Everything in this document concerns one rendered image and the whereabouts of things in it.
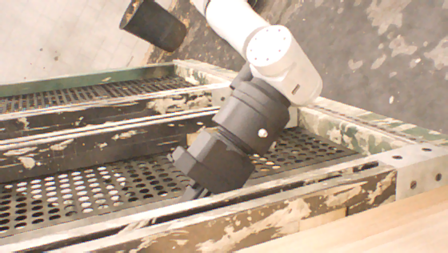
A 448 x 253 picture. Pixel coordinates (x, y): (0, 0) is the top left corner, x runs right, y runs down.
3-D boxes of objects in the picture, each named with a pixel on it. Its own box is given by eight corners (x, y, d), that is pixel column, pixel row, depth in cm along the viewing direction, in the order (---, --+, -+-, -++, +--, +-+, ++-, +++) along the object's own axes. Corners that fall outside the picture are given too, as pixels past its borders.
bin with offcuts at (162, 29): (196, 17, 484) (148, -15, 454) (177, 56, 477) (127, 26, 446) (178, 23, 529) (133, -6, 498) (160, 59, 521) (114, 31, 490)
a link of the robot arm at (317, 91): (332, 87, 61) (283, 44, 70) (309, 52, 55) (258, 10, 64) (299, 117, 62) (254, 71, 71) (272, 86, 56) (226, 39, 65)
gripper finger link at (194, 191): (173, 214, 60) (198, 179, 60) (180, 225, 57) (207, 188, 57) (164, 210, 59) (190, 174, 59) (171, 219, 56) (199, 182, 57)
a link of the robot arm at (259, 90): (289, 142, 60) (335, 78, 60) (253, 106, 52) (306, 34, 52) (238, 112, 67) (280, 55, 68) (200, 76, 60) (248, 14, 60)
